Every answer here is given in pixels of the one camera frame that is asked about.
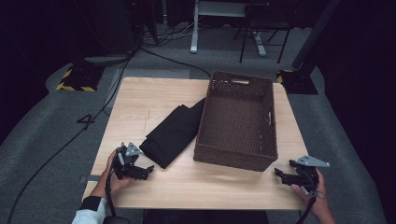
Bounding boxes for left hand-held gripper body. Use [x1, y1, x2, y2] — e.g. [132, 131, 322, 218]
[112, 142, 144, 181]

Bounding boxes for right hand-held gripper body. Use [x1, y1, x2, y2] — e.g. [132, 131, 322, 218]
[289, 154, 331, 194]

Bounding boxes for black cloth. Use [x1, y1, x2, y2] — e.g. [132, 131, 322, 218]
[138, 97, 207, 170]

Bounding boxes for brown woven basket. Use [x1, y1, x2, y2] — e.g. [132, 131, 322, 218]
[192, 70, 279, 173]

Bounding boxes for person's right hand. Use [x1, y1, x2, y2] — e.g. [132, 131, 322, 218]
[290, 169, 332, 219]

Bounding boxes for person's left hand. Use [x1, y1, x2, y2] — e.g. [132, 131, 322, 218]
[92, 149, 135, 200]

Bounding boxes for grey tape strip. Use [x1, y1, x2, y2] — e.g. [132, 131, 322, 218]
[78, 175, 103, 183]

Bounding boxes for striped-edge black stand base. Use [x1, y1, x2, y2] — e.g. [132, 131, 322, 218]
[276, 68, 319, 96]
[55, 63, 106, 93]

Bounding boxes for dark cabinet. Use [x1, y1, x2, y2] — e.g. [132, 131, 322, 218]
[73, 0, 139, 62]

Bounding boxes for black chair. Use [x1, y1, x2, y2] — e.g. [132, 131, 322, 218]
[233, 2, 294, 64]

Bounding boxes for right hand-held gripper cable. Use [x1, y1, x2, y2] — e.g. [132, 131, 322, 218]
[295, 169, 327, 224]

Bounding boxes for hand-held gripper cable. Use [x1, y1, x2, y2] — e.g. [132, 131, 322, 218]
[105, 148, 125, 218]
[295, 169, 327, 224]

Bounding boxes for left hand-held gripper cable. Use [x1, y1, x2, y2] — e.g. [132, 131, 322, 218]
[105, 148, 125, 218]

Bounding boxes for long black floor cable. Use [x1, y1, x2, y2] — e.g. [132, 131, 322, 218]
[6, 52, 134, 224]

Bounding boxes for bundle of floor cables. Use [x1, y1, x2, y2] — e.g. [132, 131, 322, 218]
[139, 20, 202, 49]

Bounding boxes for dark slanted post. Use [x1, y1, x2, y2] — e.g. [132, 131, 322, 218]
[290, 0, 343, 71]

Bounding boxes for white desk frame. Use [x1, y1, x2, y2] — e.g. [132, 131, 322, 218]
[189, 0, 269, 58]

